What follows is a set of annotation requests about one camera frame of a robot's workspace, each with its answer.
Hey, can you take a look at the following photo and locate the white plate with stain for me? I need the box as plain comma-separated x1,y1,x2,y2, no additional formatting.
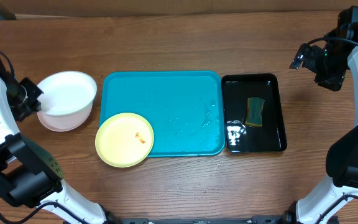
37,71,98,116

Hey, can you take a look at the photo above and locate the large white plate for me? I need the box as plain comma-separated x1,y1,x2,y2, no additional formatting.
37,105,92,132

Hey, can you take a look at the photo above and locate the green yellow sponge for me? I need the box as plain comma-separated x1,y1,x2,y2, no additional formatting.
244,97,265,128

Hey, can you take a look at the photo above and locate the yellow plate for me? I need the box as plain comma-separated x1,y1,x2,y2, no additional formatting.
95,113,154,168

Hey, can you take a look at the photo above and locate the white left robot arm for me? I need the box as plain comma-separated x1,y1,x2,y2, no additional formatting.
0,51,119,223

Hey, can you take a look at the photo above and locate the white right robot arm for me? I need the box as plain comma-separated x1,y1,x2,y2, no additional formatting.
280,22,358,224

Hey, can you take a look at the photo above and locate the black plastic tray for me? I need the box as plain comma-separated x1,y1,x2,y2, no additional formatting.
221,73,287,153

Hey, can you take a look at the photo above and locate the teal plastic tray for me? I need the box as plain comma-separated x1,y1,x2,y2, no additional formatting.
99,70,225,157

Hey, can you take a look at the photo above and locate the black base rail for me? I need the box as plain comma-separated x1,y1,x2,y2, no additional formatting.
114,215,284,224

